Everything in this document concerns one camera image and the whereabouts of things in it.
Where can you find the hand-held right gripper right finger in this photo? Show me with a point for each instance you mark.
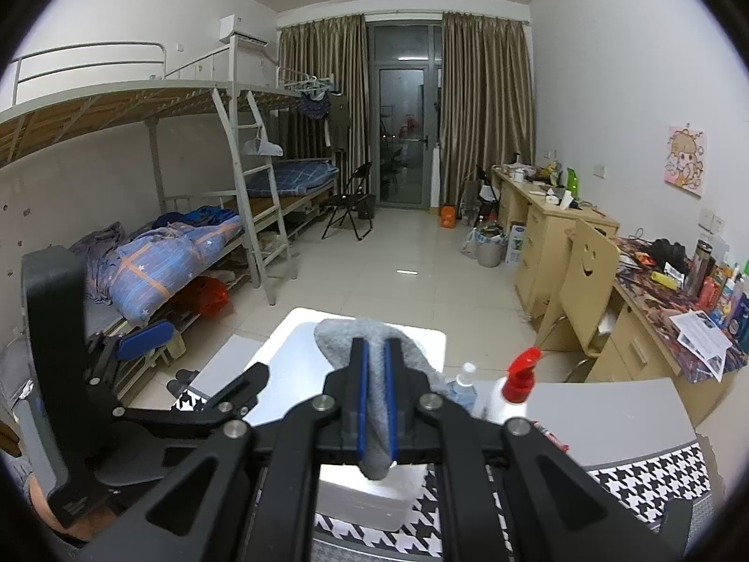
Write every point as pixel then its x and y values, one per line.
pixel 389 398

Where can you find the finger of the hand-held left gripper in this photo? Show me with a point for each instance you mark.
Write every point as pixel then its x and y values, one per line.
pixel 143 340
pixel 225 404

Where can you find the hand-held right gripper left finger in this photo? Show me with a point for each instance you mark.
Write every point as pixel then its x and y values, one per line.
pixel 363 398

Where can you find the grey sock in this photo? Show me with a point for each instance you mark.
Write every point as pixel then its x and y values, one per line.
pixel 377 421

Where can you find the white foam box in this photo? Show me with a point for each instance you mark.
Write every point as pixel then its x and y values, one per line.
pixel 292 345

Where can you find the person's left forearm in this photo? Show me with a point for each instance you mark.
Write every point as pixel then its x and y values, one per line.
pixel 38 499

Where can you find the black slippers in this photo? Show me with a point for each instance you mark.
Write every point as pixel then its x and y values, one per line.
pixel 182 380

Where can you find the clear blue spray bottle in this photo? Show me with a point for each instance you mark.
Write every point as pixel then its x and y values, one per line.
pixel 463 389

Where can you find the orange plastic bag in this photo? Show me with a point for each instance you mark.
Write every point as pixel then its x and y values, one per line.
pixel 208 298

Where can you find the blue star-print quilt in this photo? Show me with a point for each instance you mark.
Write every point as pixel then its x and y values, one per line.
pixel 169 257

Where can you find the grey-purple blanket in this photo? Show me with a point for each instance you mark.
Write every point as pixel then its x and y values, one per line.
pixel 99 257

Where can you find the white red-pump lotion bottle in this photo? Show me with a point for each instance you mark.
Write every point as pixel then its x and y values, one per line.
pixel 521 374

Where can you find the red snack packet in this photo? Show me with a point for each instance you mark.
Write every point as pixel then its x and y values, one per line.
pixel 556 440

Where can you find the grey trash bin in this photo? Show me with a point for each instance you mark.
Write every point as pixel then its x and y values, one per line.
pixel 490 249

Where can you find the orange container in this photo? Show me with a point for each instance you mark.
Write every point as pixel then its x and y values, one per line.
pixel 447 218

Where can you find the blue and white carton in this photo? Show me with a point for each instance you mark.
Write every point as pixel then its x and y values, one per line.
pixel 515 244

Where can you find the black folding chair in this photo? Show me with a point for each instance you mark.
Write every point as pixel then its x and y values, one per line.
pixel 354 187

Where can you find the blue plaid bedding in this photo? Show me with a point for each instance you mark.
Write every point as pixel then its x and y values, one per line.
pixel 298 175

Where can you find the white metal bunk bed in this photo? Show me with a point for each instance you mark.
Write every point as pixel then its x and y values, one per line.
pixel 275 99
pixel 70 106

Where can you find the wooden smiley-face chair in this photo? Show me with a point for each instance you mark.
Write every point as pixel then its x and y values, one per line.
pixel 585 281

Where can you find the light wooden desk with drawers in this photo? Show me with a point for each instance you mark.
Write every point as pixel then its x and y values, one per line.
pixel 547 228

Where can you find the houndstooth tablecloth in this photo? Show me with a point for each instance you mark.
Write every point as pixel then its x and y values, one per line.
pixel 632 421

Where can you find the cluttered wooden desk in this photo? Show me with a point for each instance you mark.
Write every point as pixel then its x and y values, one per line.
pixel 643 339

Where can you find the glass balcony door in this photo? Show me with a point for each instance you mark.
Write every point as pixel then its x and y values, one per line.
pixel 404 117

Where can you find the green plastic item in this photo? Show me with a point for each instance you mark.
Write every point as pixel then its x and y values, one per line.
pixel 573 182

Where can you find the hanging dark clothes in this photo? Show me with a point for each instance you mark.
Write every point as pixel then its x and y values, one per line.
pixel 313 106

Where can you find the yellow tube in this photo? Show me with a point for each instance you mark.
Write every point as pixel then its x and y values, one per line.
pixel 664 279

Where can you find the brown curtain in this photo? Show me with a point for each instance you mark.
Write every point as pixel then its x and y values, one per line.
pixel 488 105
pixel 322 88

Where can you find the printed paper sheets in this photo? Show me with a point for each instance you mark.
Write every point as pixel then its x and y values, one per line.
pixel 699 336

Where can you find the white air conditioner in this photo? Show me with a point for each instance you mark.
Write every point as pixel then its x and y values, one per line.
pixel 243 28

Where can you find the dark thermos flask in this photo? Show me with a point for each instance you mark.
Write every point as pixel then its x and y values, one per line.
pixel 698 269

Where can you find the group of toiletry bottles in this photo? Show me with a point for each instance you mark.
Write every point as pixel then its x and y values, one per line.
pixel 731 301

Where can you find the white wall socket pair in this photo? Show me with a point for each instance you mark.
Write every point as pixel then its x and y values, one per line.
pixel 713 220

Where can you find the cartoon wall poster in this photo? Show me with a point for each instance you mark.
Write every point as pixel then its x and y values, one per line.
pixel 686 159

